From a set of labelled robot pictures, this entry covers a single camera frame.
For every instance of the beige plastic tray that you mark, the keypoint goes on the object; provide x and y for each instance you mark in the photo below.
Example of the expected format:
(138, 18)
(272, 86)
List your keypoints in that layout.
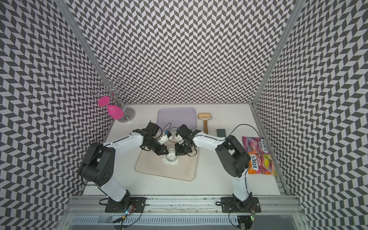
(150, 163)

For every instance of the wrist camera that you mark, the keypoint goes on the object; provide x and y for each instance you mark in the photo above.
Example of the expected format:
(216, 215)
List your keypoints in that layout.
(165, 137)
(178, 138)

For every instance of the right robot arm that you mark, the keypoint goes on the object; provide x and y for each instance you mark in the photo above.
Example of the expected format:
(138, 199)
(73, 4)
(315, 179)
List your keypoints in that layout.
(231, 153)

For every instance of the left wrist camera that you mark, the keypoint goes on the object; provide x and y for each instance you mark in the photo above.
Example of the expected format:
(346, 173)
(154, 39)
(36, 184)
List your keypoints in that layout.
(165, 137)

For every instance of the white dough ball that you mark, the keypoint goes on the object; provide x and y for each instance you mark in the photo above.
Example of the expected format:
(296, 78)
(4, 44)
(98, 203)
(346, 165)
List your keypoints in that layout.
(170, 159)

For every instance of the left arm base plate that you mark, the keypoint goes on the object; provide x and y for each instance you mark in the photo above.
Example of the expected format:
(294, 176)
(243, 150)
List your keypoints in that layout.
(120, 207)

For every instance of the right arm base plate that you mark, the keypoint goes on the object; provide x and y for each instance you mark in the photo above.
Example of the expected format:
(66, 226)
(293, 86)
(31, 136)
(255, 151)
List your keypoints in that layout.
(232, 204)

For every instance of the purple plastic tray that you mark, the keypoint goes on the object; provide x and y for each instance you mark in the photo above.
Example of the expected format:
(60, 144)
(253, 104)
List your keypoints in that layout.
(177, 117)

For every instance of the pink wine glass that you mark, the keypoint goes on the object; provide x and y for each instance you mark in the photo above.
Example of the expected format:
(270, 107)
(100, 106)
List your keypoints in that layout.
(113, 110)

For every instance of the black handled metal spatula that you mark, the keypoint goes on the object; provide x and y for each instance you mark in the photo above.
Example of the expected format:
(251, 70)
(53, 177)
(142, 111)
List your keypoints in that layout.
(221, 133)

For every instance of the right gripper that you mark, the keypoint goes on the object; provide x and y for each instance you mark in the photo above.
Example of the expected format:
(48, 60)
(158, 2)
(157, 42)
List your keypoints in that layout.
(178, 152)

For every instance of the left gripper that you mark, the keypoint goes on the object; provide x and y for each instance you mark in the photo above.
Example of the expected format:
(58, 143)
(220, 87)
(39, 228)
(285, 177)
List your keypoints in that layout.
(160, 152)

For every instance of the wooden dough roller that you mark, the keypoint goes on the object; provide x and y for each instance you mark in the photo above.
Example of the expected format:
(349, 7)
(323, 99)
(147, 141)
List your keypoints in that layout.
(205, 117)

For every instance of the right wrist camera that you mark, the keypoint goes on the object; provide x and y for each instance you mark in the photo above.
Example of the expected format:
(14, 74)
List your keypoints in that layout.
(178, 138)

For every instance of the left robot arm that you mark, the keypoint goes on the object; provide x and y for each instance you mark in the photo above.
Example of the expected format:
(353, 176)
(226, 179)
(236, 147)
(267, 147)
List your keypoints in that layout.
(98, 164)

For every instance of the colourful candy bag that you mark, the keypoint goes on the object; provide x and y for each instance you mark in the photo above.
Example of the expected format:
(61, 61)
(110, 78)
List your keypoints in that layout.
(261, 160)

